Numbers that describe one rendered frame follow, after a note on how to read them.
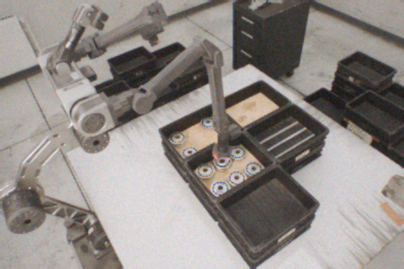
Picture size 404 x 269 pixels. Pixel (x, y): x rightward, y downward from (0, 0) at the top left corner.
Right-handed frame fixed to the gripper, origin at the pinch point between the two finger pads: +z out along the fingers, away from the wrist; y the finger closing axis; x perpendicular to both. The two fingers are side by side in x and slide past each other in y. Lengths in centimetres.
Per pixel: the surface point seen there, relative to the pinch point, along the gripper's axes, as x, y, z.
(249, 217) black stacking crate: 29.1, -19.2, 4.7
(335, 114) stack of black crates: -118, -79, 55
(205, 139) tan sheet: -17.2, 14.0, 4.0
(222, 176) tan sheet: 7.8, -1.5, 4.3
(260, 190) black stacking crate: 13.0, -22.6, 4.2
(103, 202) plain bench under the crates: 29, 64, 19
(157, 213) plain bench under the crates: 29.6, 30.6, 18.7
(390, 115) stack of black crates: -98, -114, 32
